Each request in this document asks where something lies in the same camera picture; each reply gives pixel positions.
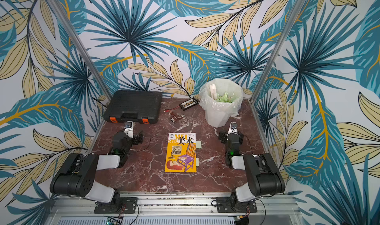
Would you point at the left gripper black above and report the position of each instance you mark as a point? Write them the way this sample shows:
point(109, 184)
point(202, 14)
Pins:
point(136, 140)

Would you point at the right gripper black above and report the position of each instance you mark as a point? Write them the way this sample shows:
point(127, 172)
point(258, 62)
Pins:
point(222, 136)

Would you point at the yellow art textbook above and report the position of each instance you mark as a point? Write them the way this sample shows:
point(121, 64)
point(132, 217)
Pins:
point(181, 153)

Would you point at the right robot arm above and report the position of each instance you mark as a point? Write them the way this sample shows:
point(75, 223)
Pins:
point(262, 174)

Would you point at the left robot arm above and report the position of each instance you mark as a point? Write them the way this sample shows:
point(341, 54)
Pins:
point(76, 177)

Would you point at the black plastic tool case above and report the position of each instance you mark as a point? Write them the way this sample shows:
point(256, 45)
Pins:
point(136, 106)

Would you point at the white bin with bag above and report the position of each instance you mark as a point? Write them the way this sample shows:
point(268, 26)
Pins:
point(220, 99)

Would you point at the black box of brass parts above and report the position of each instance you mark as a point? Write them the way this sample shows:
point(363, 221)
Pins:
point(188, 104)

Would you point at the green circuit board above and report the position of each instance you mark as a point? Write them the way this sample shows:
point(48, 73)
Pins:
point(114, 221)

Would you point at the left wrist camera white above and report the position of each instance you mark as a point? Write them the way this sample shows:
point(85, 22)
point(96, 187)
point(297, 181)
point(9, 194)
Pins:
point(128, 129)

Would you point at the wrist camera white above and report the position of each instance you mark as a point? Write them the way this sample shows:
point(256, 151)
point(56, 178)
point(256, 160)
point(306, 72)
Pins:
point(128, 129)
point(233, 129)

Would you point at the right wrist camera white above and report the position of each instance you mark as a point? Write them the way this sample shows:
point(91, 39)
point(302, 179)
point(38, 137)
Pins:
point(233, 129)

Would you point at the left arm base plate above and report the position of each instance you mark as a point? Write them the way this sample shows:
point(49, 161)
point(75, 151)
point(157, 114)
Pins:
point(123, 205)

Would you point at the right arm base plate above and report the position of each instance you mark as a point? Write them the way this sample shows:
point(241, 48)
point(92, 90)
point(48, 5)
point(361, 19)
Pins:
point(232, 205)

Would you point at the aluminium front rail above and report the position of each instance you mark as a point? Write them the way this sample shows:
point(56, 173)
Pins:
point(178, 209)

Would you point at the left aluminium frame post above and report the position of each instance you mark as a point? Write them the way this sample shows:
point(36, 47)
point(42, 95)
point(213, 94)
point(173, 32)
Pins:
point(72, 34)

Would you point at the aluminium frame post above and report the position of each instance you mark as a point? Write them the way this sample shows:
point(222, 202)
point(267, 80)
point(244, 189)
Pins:
point(282, 38)
point(72, 34)

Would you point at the right aluminium frame post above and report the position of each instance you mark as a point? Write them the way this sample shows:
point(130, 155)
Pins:
point(282, 38)

